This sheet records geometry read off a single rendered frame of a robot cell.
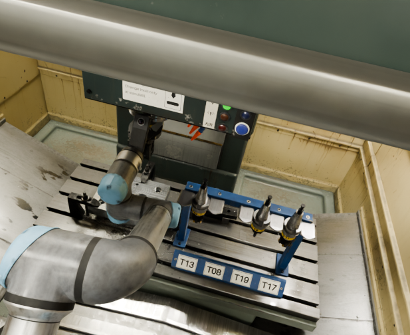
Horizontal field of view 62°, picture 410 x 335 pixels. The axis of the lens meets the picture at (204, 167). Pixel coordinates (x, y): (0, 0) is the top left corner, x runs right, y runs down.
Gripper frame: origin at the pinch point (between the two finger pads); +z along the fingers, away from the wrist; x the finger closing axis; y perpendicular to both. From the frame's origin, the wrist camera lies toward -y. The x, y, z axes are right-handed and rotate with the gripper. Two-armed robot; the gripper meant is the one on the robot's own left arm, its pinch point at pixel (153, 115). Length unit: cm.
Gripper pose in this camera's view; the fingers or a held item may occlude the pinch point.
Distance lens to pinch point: 116.0
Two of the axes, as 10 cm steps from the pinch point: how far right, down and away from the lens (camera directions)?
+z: 2.2, -6.6, 7.1
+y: -1.3, 7.1, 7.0
